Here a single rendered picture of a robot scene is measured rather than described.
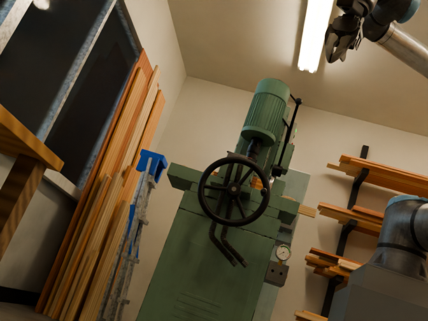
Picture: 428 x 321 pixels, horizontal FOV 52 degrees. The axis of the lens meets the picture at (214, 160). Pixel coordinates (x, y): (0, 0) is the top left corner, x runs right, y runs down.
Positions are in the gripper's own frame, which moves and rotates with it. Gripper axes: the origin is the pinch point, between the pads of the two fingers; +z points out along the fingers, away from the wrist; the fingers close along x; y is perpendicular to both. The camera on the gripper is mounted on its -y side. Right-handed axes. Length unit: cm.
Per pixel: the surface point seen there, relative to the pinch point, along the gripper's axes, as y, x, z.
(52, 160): -36, 31, 60
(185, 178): 62, 64, 32
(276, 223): 77, 22, 33
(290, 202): 78, 21, 22
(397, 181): 306, 13, -91
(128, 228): 119, 120, 59
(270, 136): 82, 44, -7
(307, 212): 96, 17, 19
